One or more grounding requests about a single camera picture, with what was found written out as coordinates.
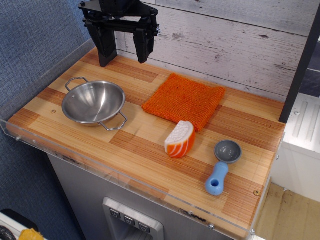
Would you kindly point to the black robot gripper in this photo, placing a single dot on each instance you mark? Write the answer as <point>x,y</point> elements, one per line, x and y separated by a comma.
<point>129,16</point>

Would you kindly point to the blue and grey scoop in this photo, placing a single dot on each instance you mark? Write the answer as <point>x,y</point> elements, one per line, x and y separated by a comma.
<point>227,152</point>

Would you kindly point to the orange knitted cloth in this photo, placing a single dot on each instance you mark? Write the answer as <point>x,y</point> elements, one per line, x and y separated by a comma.
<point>182,99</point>

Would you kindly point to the toy salmon sushi piece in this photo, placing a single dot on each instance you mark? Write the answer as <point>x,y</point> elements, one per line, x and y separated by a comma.
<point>181,140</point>

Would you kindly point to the clear acrylic edge guard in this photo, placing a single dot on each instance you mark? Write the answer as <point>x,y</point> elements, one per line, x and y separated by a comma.
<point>31,114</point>

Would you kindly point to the grey cabinet with dispenser panel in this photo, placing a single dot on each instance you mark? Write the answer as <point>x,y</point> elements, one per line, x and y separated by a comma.
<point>107,209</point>

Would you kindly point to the yellow object at corner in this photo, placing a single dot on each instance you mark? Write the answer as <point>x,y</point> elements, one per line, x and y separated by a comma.
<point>30,234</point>

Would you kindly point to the dark left frame post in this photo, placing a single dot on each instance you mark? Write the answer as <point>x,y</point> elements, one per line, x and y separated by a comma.
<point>109,48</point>

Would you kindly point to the steel bowl with handles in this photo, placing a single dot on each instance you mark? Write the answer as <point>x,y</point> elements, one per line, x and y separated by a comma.
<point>93,102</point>

